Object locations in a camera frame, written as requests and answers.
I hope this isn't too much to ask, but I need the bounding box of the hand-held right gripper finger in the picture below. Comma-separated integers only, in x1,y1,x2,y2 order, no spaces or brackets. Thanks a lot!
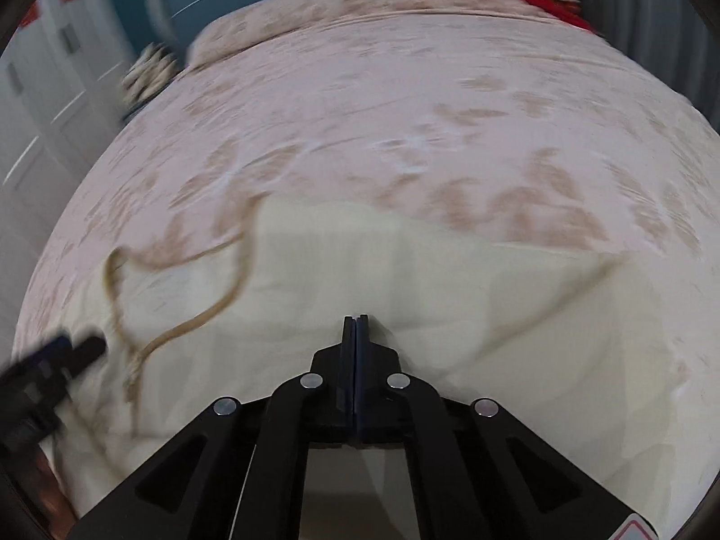
67,316,356,540
355,314,658,540

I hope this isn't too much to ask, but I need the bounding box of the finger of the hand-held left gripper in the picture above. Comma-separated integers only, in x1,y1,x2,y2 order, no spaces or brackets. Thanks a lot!
31,333,109,384

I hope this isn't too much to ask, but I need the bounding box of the cream quilted blanket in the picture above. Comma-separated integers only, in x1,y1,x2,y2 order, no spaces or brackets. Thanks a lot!
53,194,704,540

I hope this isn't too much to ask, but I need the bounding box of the bed with pink floral sheet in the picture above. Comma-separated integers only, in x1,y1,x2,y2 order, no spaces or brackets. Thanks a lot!
11,0,720,540

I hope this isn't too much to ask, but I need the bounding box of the white wardrobe with red labels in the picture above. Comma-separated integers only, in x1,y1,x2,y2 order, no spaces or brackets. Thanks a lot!
0,0,141,299

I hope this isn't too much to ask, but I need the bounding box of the pink floral pillow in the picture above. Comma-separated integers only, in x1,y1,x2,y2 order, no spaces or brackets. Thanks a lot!
188,0,563,65

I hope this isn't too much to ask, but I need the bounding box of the grey-blue curtain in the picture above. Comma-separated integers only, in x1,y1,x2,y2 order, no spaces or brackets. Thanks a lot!
579,0,716,116

